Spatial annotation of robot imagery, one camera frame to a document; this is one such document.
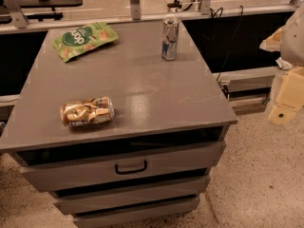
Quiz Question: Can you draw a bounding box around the green snack bag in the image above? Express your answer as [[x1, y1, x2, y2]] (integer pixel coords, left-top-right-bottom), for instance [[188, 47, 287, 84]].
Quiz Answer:
[[52, 22, 119, 62]]

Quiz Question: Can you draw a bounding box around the silver blue tall can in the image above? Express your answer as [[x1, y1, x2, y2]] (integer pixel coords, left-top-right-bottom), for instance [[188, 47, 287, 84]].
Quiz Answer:
[[161, 17, 180, 61]]

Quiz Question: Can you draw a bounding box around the orange crushed can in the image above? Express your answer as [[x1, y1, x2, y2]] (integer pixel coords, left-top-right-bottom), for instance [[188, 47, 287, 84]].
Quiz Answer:
[[60, 96, 115, 127]]

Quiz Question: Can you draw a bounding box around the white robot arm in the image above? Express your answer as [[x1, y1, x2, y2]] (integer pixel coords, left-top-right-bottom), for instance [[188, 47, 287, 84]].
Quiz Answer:
[[259, 5, 304, 125]]

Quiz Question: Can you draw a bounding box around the black cable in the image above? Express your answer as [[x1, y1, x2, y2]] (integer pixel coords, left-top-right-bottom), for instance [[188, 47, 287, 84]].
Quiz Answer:
[[209, 5, 245, 81]]

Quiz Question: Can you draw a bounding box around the top grey drawer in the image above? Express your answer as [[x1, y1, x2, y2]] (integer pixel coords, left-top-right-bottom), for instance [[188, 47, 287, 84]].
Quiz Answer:
[[21, 141, 226, 192]]

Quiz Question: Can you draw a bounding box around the metal window frame rail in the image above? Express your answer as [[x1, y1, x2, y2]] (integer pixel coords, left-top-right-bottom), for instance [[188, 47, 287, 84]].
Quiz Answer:
[[0, 5, 297, 34]]

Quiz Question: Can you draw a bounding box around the bottom grey drawer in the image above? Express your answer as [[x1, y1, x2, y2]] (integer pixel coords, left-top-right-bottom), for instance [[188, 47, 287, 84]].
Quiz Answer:
[[73, 195, 200, 228]]

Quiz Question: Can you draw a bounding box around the black drawer handle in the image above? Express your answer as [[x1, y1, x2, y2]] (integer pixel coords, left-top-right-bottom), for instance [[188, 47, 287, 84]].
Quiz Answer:
[[114, 161, 147, 175]]

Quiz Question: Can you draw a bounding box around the grey drawer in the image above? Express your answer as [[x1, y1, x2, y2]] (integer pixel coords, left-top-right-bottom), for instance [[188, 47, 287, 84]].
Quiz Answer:
[[21, 141, 226, 192], [73, 195, 200, 228], [54, 175, 210, 215]]

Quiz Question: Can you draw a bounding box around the middle grey drawer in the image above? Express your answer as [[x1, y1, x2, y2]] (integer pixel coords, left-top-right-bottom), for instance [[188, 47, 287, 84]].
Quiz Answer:
[[54, 175, 210, 215]]

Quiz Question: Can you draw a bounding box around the grey drawer cabinet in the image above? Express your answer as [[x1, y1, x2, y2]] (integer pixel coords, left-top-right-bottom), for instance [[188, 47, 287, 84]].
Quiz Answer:
[[1, 22, 237, 219]]

